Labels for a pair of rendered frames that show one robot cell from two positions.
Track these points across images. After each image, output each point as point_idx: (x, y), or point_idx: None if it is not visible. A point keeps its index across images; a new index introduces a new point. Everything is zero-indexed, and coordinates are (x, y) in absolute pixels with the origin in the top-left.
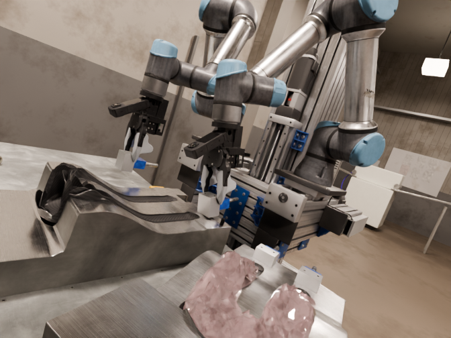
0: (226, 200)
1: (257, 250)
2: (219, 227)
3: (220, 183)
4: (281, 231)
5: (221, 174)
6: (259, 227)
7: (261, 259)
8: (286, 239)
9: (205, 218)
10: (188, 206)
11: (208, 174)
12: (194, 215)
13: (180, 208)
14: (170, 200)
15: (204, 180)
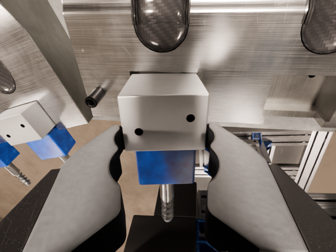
0: (137, 169)
1: (20, 111)
2: (83, 72)
3: (77, 174)
4: (150, 231)
5: (54, 224)
6: (193, 219)
7: (19, 107)
8: (139, 222)
9: (134, 62)
10: (233, 56)
11: (208, 197)
12: (168, 37)
13: (227, 2)
14: (328, 14)
15: (230, 158)
